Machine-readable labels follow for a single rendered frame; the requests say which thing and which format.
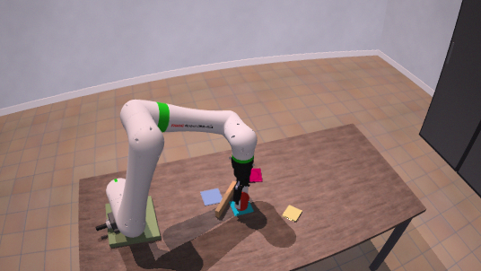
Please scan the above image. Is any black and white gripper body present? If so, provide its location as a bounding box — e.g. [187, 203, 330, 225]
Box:
[234, 170, 251, 186]

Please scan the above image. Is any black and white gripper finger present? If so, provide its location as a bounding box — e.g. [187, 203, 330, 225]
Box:
[233, 179, 246, 209]
[242, 178, 249, 194]

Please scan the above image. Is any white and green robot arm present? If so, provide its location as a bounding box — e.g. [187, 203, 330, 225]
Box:
[96, 100, 258, 238]

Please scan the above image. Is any red cup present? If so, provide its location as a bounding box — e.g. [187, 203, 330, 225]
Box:
[236, 192, 249, 211]

